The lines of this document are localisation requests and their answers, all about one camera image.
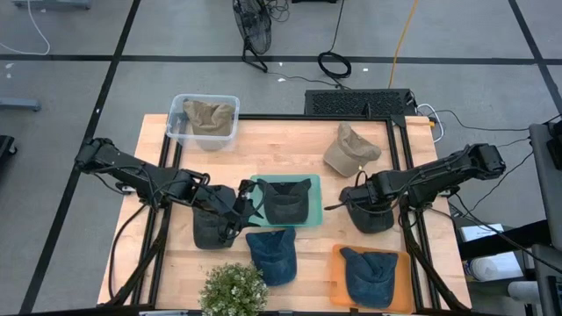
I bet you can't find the dark grey baseball cap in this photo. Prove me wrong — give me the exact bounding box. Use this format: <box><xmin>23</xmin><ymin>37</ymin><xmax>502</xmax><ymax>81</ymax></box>
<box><xmin>349</xmin><ymin>199</ymin><xmax>396</xmax><ymax>234</ymax></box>
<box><xmin>256</xmin><ymin>177</ymin><xmax>313</xmax><ymax>226</ymax></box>
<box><xmin>191</xmin><ymin>205</ymin><xmax>247</xmax><ymax>250</ymax></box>

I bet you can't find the khaki baseball cap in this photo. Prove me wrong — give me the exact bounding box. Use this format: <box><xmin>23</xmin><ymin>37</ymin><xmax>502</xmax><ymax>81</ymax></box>
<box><xmin>183</xmin><ymin>99</ymin><xmax>236</xmax><ymax>151</ymax></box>
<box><xmin>323</xmin><ymin>121</ymin><xmax>382</xmax><ymax>178</ymax></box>

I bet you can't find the black aluminium table frame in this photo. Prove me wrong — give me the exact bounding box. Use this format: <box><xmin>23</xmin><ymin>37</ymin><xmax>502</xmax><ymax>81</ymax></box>
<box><xmin>97</xmin><ymin>112</ymin><xmax>473</xmax><ymax>315</ymax></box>

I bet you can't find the black perforated computer case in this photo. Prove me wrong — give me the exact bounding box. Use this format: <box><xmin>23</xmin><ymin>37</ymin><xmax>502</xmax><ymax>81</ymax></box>
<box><xmin>303</xmin><ymin>88</ymin><xmax>417</xmax><ymax>119</ymax></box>

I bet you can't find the blue denim baseball cap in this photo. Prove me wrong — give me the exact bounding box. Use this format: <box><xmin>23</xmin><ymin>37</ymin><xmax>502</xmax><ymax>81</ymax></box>
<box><xmin>339</xmin><ymin>247</ymin><xmax>400</xmax><ymax>310</ymax></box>
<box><xmin>244</xmin><ymin>226</ymin><xmax>299</xmax><ymax>287</ymax></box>

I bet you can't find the black furniture foot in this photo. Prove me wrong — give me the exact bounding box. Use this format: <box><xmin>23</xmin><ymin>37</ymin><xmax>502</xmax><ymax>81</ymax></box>
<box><xmin>0</xmin><ymin>134</ymin><xmax>18</xmax><ymax>157</ymax></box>

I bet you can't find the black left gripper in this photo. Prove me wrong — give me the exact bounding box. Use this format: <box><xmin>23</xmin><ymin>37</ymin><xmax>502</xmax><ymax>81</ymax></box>
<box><xmin>202</xmin><ymin>178</ymin><xmax>266</xmax><ymax>241</ymax></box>

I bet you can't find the white paper towel roll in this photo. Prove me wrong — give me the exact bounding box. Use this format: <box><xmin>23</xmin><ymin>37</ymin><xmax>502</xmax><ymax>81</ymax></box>
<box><xmin>465</xmin><ymin>251</ymin><xmax>524</xmax><ymax>283</ymax></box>

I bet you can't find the black floor fan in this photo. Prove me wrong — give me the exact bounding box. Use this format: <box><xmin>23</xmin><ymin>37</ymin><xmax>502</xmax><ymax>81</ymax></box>
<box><xmin>231</xmin><ymin>0</ymin><xmax>273</xmax><ymax>74</ymax></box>

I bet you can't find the clear plastic storage bin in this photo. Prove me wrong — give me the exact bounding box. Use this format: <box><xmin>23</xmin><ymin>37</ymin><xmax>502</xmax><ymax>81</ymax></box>
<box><xmin>165</xmin><ymin>93</ymin><xmax>241</xmax><ymax>153</ymax></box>

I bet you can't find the long white floor cable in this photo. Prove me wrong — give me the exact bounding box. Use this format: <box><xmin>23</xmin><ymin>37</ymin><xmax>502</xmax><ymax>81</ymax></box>
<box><xmin>0</xmin><ymin>0</ymin><xmax>52</xmax><ymax>57</ymax></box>

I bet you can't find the short white cable loop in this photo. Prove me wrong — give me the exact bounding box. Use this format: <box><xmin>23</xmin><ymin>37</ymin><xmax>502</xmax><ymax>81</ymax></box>
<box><xmin>415</xmin><ymin>103</ymin><xmax>446</xmax><ymax>145</ymax></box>

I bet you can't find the coiled black cable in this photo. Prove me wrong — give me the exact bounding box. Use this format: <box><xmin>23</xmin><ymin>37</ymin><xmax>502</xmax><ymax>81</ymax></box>
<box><xmin>316</xmin><ymin>51</ymin><xmax>353</xmax><ymax>81</ymax></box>

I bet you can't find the grey cylinder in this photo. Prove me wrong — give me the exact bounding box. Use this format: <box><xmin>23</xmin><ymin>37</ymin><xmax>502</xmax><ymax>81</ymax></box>
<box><xmin>508</xmin><ymin>280</ymin><xmax>550</xmax><ymax>305</ymax></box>

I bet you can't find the yellow floor cable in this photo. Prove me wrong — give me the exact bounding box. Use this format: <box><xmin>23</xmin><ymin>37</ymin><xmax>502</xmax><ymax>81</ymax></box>
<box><xmin>387</xmin><ymin>0</ymin><xmax>419</xmax><ymax>90</ymax></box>

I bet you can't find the small green potted plant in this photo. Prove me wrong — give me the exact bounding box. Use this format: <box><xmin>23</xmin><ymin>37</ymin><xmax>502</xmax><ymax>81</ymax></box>
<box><xmin>199</xmin><ymin>262</ymin><xmax>270</xmax><ymax>316</ymax></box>

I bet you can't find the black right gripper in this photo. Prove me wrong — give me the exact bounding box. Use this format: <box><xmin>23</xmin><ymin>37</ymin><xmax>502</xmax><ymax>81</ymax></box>
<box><xmin>323</xmin><ymin>183</ymin><xmax>379</xmax><ymax>214</ymax></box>

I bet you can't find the teal plastic bin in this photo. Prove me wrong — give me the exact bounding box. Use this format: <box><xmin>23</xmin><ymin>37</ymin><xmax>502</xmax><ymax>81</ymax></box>
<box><xmin>248</xmin><ymin>173</ymin><xmax>325</xmax><ymax>228</ymax></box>

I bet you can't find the orange plastic bin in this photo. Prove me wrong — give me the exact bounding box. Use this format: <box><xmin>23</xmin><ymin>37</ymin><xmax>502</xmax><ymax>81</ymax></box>
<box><xmin>329</xmin><ymin>243</ymin><xmax>414</xmax><ymax>315</ymax></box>

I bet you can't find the grey furniture foot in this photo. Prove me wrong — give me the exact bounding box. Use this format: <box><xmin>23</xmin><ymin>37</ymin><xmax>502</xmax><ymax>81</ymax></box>
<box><xmin>11</xmin><ymin>0</ymin><xmax>92</xmax><ymax>11</ymax></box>
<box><xmin>0</xmin><ymin>97</ymin><xmax>42</xmax><ymax>112</ymax></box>

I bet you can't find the white box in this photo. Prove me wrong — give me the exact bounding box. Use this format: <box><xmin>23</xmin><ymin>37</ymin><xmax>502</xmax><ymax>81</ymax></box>
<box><xmin>459</xmin><ymin>222</ymin><xmax>506</xmax><ymax>243</ymax></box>

